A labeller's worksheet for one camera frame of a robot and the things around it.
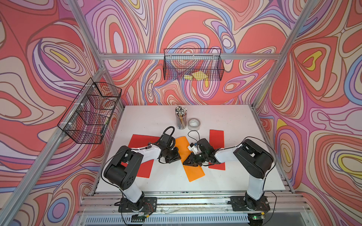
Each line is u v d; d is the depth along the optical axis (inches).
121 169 18.5
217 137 40.3
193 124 42.3
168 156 31.0
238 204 28.4
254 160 19.7
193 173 32.9
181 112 36.5
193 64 37.8
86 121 28.9
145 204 28.7
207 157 29.1
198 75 35.8
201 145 29.6
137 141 38.8
